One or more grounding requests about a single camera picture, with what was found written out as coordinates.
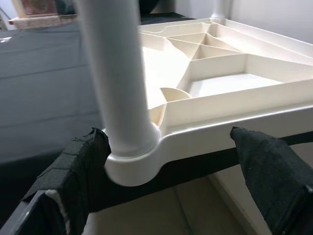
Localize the white plastic table top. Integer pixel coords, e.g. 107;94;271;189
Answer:
104;17;313;187

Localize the white plastic table leg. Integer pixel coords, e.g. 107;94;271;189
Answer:
75;0;161;159
210;0;233;20

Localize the shiny black plastic bag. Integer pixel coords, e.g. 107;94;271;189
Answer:
55;0;78;15

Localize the brown printed carton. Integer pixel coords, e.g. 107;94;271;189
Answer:
18;0;58;17

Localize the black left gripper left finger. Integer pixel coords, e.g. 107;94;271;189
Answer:
7;127;112;235

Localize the black tablecloth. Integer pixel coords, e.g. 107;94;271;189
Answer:
0;13;313;228

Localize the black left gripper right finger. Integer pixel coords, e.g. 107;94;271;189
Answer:
230;126;313;235

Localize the patterned cloth covered bench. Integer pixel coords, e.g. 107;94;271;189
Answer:
7;14;80;30

